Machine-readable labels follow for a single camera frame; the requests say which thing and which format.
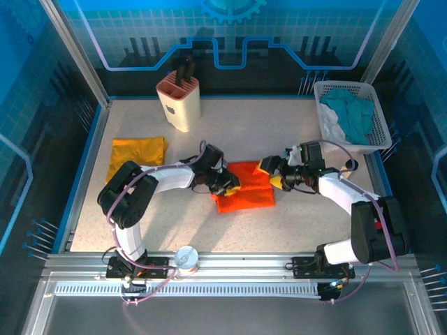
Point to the orange t-shirt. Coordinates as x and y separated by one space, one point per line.
251 199

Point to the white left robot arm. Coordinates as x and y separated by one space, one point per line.
171 178

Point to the white t-shirt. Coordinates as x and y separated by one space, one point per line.
331 125

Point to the folded yellow t-shirt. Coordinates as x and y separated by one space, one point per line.
139 151

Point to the cream knife block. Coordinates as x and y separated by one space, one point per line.
181 108

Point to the teal t-shirt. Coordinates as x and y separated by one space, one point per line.
352 115

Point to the tin can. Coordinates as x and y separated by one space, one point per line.
185 261

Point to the white plastic basket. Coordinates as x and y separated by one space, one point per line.
380 136

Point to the aluminium rail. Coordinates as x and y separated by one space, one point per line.
244 265

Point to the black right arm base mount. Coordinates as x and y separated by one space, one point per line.
304 267

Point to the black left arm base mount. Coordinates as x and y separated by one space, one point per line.
157 267

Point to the aluminium frame post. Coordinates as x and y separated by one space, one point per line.
384 45
80 59

